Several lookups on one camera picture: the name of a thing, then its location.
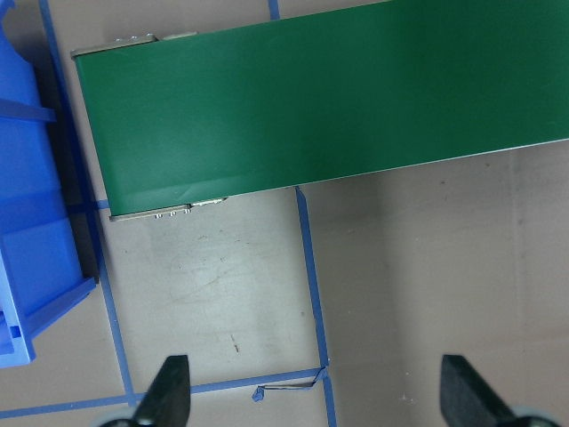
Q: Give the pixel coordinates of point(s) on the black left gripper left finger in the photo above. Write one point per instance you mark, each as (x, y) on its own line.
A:
(167, 401)

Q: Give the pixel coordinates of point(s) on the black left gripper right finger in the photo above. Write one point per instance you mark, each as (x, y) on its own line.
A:
(466, 399)

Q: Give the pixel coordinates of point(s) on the blue bin left side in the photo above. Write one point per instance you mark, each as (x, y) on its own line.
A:
(41, 276)

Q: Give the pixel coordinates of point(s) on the green conveyor belt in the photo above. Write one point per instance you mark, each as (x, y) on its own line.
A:
(323, 96)

